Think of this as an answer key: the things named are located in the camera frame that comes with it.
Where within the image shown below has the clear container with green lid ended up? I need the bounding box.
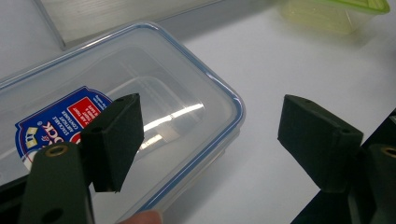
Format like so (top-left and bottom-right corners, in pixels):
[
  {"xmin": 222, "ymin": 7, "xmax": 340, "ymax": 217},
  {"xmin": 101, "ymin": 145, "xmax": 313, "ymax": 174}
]
[{"xmin": 277, "ymin": 0, "xmax": 391, "ymax": 35}]

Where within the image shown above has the clear container with blue-rimmed lid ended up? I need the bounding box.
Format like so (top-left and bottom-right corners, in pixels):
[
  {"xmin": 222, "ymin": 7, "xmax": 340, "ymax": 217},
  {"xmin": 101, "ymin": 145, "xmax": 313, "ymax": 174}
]
[{"xmin": 0, "ymin": 21, "xmax": 247, "ymax": 224}]

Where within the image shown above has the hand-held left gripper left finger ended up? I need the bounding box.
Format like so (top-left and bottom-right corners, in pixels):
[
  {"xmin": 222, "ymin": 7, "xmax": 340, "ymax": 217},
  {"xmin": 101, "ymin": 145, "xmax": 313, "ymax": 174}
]
[{"xmin": 79, "ymin": 92, "xmax": 146, "ymax": 193}]

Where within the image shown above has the clear plastic box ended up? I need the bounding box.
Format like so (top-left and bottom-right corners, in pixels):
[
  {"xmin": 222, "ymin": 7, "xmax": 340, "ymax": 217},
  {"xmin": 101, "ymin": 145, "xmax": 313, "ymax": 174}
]
[{"xmin": 31, "ymin": 0, "xmax": 225, "ymax": 51}]

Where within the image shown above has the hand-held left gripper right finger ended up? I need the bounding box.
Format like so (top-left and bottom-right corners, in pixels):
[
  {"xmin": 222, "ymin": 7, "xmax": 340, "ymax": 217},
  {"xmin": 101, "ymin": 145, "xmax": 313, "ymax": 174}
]
[{"xmin": 276, "ymin": 94, "xmax": 364, "ymax": 193}]

